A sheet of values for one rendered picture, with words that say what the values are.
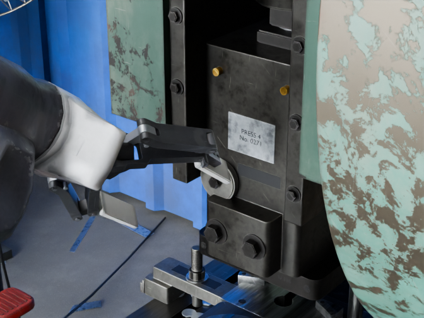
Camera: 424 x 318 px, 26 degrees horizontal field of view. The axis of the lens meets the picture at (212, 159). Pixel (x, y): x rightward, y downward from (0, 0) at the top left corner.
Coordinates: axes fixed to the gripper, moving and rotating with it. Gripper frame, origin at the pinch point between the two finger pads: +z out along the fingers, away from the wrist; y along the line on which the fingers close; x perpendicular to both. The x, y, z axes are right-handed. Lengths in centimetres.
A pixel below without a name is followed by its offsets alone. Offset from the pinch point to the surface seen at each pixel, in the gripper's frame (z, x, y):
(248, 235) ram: 9.3, 4.9, -3.9
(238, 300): 25.6, 6.2, 7.5
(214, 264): 41.4, -7.3, 17.9
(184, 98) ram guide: -1.0, -10.7, -4.8
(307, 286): 17.0, 11.1, -6.5
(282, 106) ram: 1.5, -4.9, -15.8
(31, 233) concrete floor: 132, -83, 127
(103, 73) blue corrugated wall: 130, -124, 86
